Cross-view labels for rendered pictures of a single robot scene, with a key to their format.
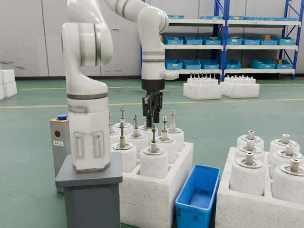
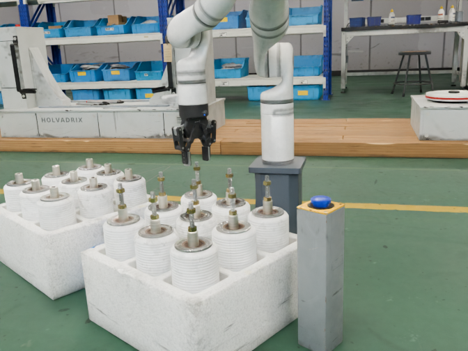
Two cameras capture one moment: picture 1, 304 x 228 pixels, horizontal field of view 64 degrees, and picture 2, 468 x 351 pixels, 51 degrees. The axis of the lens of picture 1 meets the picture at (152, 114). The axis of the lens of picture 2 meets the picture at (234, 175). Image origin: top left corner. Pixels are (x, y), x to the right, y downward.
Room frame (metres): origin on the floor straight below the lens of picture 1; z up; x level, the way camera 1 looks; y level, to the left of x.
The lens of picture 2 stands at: (1.87, 0.57, 0.63)
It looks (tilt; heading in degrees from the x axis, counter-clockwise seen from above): 15 degrees down; 203
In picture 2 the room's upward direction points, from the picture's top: 2 degrees counter-clockwise
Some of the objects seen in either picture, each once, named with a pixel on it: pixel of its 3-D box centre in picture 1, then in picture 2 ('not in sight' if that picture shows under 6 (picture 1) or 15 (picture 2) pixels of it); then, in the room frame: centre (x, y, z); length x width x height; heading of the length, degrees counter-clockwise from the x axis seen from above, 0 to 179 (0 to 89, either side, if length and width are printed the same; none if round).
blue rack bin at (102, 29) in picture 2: not in sight; (118, 26); (-3.35, -3.09, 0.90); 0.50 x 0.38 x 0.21; 9
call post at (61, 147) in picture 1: (65, 155); (320, 277); (0.95, 0.36, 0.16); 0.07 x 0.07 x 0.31; 70
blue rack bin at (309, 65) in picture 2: not in sight; (305, 65); (-3.69, -0.86, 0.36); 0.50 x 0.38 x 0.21; 8
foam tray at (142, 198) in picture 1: (136, 173); (200, 279); (0.92, 0.06, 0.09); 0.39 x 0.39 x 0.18; 70
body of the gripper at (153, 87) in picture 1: (153, 91); (193, 119); (0.77, 0.00, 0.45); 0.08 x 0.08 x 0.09
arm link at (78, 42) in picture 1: (85, 63); (276, 75); (0.56, 0.15, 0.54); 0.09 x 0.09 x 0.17; 17
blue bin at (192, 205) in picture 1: (200, 198); not in sight; (0.78, -0.17, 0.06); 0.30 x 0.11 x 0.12; 158
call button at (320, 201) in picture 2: (62, 117); (320, 203); (0.95, 0.36, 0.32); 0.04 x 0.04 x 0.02
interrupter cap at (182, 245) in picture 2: (122, 125); (193, 244); (1.07, 0.13, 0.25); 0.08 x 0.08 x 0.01
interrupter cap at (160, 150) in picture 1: (154, 150); (198, 194); (0.77, -0.01, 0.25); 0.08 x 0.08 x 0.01
